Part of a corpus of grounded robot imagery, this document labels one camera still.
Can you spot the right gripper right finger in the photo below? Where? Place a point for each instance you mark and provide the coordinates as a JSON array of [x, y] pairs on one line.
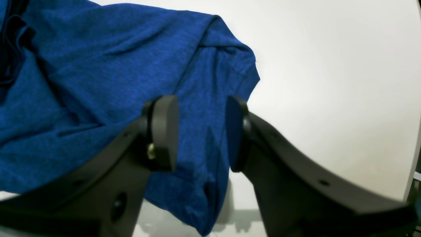
[[299, 198]]

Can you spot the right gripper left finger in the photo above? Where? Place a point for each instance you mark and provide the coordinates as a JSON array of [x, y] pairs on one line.
[[103, 197]]

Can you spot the blue long-sleeve T-shirt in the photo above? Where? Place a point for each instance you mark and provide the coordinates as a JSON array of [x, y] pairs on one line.
[[74, 74]]

